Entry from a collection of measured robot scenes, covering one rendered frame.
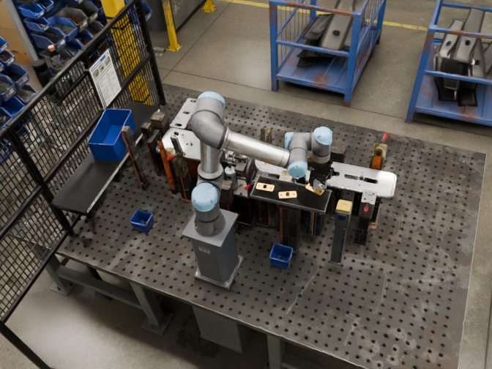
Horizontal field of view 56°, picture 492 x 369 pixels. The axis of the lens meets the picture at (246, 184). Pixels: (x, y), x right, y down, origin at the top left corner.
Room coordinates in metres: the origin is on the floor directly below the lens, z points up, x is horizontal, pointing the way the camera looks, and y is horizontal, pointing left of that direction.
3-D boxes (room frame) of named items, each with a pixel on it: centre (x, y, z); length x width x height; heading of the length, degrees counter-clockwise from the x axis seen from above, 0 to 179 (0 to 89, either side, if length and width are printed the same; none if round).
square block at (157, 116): (2.25, 0.50, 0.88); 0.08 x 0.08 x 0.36; 67
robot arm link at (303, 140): (1.39, -0.23, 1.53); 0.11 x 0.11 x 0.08; 80
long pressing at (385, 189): (1.84, -0.15, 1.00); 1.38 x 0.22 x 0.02; 67
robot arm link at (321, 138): (1.40, -0.33, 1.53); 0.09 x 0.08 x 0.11; 80
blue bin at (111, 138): (2.08, 0.75, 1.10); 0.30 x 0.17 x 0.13; 167
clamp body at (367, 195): (1.45, -0.61, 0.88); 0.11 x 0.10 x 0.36; 157
